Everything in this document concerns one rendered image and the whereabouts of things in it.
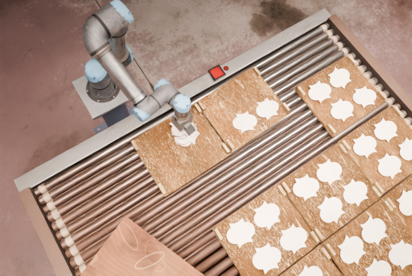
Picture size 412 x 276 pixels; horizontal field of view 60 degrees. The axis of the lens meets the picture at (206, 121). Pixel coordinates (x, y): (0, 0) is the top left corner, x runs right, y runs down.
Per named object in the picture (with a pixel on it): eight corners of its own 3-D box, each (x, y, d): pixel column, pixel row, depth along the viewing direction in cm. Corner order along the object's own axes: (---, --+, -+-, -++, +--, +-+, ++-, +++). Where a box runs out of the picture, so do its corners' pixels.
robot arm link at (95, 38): (69, 27, 139) (146, 124, 155) (92, 12, 143) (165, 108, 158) (67, 32, 150) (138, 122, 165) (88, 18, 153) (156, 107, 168)
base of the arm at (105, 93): (84, 85, 203) (80, 77, 193) (106, 70, 207) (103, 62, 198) (100, 104, 199) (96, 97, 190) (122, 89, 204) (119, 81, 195)
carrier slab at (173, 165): (130, 141, 189) (129, 140, 188) (195, 103, 200) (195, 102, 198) (165, 197, 180) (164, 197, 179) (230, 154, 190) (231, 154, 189)
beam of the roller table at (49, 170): (18, 182, 185) (13, 180, 179) (321, 13, 235) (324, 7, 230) (24, 195, 182) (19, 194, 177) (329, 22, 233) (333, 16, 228)
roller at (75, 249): (66, 250, 173) (63, 250, 168) (359, 66, 221) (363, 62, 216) (70, 259, 172) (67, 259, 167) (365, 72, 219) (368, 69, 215)
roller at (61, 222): (53, 223, 177) (49, 222, 172) (343, 48, 224) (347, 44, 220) (57, 232, 176) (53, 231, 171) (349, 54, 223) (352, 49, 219)
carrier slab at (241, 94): (195, 103, 200) (195, 102, 198) (252, 67, 210) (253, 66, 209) (232, 153, 191) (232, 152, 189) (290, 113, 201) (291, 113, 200)
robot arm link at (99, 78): (83, 78, 193) (77, 66, 181) (103, 64, 198) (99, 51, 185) (98, 93, 191) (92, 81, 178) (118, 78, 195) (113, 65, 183)
